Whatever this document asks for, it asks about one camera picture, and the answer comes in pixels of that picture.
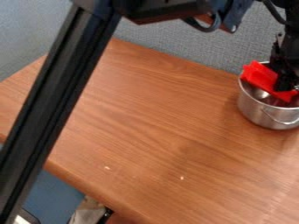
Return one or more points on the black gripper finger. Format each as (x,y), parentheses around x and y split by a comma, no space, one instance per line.
(287,81)
(275,64)

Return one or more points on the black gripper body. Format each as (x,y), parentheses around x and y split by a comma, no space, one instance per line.
(285,14)

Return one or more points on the red plastic block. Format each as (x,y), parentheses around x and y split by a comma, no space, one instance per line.
(260,77)

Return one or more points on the metal pot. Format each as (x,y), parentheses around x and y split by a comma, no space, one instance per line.
(264,110)

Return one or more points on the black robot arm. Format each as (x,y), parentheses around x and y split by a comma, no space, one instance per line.
(73,56)

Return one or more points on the white object at corner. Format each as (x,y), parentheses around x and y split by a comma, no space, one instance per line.
(20,220)

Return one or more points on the crumpled beige cloth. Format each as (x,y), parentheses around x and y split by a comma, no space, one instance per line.
(88,212)

